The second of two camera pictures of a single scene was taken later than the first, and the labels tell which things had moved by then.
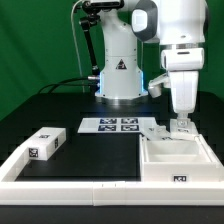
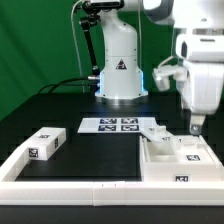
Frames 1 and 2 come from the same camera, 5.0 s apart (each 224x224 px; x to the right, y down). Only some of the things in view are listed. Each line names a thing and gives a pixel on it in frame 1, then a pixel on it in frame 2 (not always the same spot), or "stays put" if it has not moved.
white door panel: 155,132 stays put
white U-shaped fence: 101,193 stays put
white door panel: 182,133 → 193,149
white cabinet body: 181,159 stays put
